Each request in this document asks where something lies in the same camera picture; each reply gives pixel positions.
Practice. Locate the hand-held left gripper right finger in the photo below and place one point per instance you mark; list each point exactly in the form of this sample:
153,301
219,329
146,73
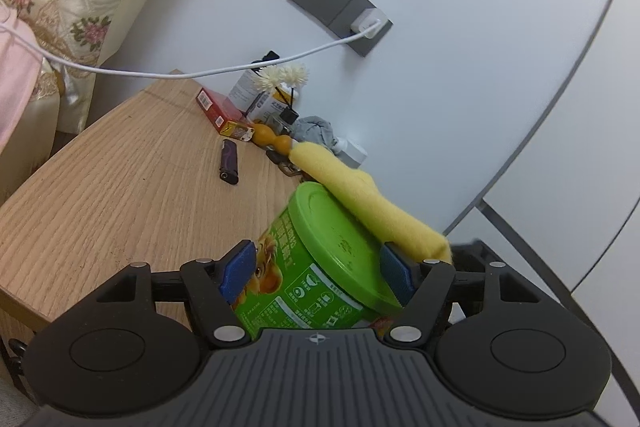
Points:
397,274

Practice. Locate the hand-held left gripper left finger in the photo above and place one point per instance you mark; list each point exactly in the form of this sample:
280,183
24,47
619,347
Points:
240,269

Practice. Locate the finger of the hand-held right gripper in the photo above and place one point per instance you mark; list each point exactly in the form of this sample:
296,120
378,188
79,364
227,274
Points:
475,252

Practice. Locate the green lidded container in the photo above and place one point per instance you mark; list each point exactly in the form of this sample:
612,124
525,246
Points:
320,267

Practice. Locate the yellow cleaning cloth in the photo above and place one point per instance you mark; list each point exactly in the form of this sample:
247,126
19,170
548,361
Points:
360,192

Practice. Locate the black lighter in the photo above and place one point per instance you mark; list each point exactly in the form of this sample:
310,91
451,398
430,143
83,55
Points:
229,162

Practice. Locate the white round device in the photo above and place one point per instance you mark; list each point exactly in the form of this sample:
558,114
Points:
352,152

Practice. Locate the orange gourd ornament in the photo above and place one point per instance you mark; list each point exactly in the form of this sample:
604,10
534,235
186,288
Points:
272,138

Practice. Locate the wooden bedside table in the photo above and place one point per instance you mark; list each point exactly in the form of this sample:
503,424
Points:
125,197

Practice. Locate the white wardrobe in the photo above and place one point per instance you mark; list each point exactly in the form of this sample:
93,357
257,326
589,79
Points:
590,157

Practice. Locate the grey crumpled cloth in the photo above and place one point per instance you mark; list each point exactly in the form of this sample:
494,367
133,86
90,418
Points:
312,131

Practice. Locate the small glass diffuser bottle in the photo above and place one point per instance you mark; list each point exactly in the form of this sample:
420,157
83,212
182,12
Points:
287,118

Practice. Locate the red cigarette box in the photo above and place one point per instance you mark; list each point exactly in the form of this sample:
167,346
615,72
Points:
217,109

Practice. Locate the white labelled bottle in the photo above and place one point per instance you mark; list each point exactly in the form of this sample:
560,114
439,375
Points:
267,107

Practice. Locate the white charger plug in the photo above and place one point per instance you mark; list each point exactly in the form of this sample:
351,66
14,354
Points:
369,23

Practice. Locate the pink blanket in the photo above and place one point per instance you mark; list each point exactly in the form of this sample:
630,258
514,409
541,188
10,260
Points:
15,77

